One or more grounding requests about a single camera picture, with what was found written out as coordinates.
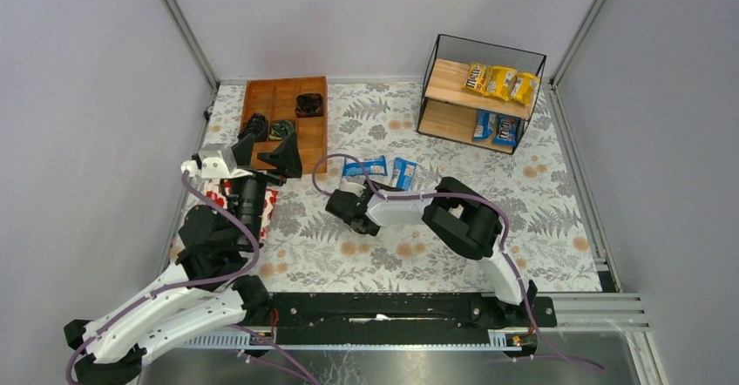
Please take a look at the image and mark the blue candy bag long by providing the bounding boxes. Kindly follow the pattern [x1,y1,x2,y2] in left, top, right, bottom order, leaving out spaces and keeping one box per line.
[472,110,497,141]

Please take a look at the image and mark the blue m&m candy bag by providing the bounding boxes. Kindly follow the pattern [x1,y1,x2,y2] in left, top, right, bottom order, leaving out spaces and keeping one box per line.
[492,115,520,147]

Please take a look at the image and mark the yellow m&m bag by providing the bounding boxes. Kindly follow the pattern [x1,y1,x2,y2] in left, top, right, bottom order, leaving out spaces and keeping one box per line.
[463,63,490,94]
[484,66,517,101]

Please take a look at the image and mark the yellow candy bag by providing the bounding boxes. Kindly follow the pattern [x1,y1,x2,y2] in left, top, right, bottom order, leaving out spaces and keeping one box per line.
[510,72,540,106]

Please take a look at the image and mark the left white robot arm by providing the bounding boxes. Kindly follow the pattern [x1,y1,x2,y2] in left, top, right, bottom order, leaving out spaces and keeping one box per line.
[64,134,302,384]

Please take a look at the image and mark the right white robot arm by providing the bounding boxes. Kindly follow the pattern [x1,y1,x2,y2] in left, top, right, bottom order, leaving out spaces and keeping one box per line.
[325,177,537,311]

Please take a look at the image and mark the blue candy bag top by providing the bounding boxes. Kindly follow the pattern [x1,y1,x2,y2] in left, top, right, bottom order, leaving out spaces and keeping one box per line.
[342,155,388,177]

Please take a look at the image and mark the colourful item in tray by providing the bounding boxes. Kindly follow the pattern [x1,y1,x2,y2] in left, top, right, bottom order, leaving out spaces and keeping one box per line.
[268,119,295,141]

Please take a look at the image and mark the red white patterned cloth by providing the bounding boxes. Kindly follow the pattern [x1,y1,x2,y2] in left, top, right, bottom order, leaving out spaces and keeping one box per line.
[205,179,279,243]

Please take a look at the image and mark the black glossy item in tray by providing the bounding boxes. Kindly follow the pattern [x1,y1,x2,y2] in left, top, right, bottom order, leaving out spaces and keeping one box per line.
[295,92,324,118]

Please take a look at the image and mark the orange wooden compartment tray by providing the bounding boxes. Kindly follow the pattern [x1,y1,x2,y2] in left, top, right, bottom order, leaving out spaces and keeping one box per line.
[239,76,329,174]

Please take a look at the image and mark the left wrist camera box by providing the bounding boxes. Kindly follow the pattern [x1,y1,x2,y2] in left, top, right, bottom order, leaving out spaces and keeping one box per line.
[196,144,238,179]

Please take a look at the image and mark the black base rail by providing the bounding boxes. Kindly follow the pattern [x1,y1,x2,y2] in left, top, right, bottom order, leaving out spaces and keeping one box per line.
[235,288,558,348]

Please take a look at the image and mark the wire and wood shelf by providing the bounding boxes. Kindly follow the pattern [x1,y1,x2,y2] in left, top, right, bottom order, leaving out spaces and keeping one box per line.
[417,33,547,156]

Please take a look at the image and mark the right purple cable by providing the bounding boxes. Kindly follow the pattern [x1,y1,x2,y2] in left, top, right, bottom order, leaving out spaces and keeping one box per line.
[311,153,607,375]

